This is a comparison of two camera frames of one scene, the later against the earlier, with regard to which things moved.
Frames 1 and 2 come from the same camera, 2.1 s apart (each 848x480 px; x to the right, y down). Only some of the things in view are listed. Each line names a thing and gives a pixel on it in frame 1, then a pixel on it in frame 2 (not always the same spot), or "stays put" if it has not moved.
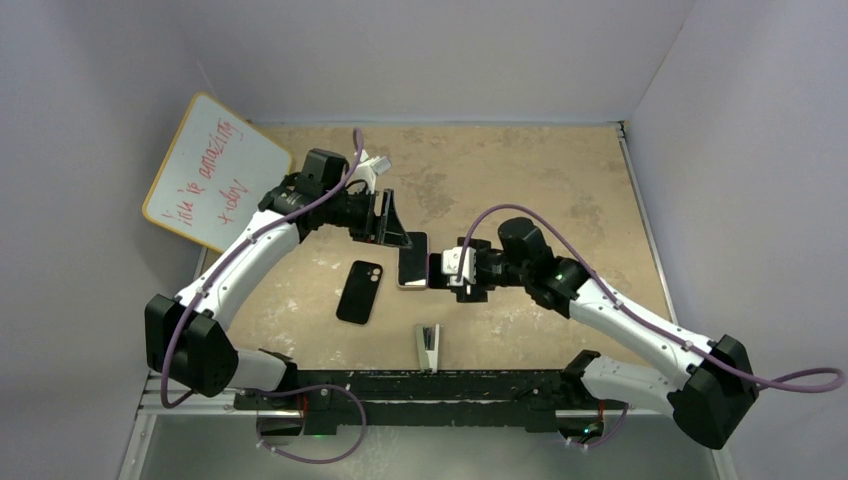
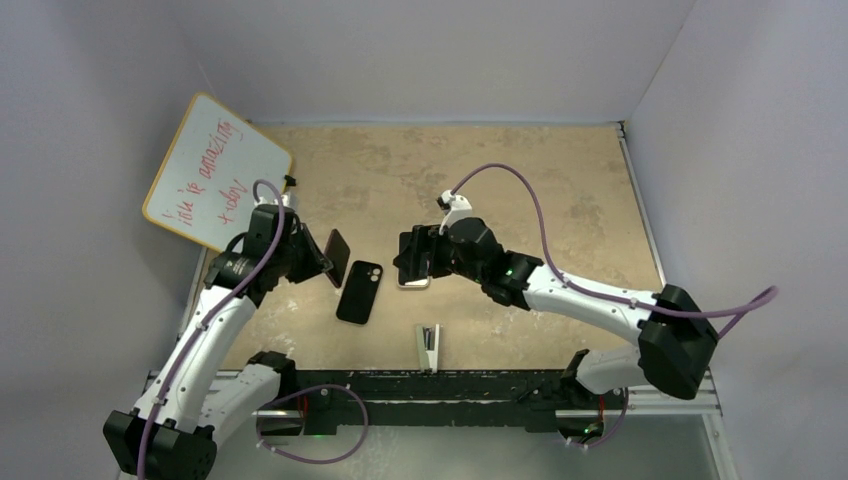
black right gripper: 477,293 to 426,240
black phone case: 359,293 stays put
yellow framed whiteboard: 220,167 stays put
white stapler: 428,338 stays put
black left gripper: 392,233 to 302,234
